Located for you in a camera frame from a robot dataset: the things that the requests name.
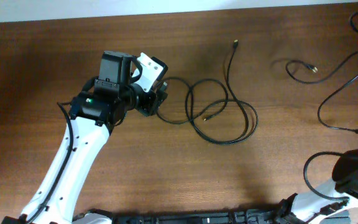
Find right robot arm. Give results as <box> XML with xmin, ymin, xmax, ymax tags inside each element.
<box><xmin>253</xmin><ymin>51</ymin><xmax>358</xmax><ymax>223</ymax></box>

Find black USB-C cable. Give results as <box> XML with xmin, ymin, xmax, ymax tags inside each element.
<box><xmin>183</xmin><ymin>39</ymin><xmax>259</xmax><ymax>146</ymax></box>

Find black micro-USB cable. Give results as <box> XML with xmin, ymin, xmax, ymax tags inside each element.
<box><xmin>284</xmin><ymin>49</ymin><xmax>358</xmax><ymax>136</ymax></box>

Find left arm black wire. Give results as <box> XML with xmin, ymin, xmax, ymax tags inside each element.
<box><xmin>25</xmin><ymin>101</ymin><xmax>75</xmax><ymax>224</ymax></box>

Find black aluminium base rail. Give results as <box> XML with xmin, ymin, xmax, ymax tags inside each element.
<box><xmin>69</xmin><ymin>208</ymin><xmax>302</xmax><ymax>224</ymax></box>

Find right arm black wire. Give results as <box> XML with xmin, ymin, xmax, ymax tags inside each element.
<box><xmin>302</xmin><ymin>151</ymin><xmax>351</xmax><ymax>202</ymax></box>

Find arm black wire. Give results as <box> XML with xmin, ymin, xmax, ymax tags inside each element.
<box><xmin>302</xmin><ymin>151</ymin><xmax>351</xmax><ymax>202</ymax></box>
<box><xmin>25</xmin><ymin>101</ymin><xmax>75</xmax><ymax>224</ymax></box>

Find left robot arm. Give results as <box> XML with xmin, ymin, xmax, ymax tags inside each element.
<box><xmin>2</xmin><ymin>77</ymin><xmax>167</xmax><ymax>224</ymax></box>

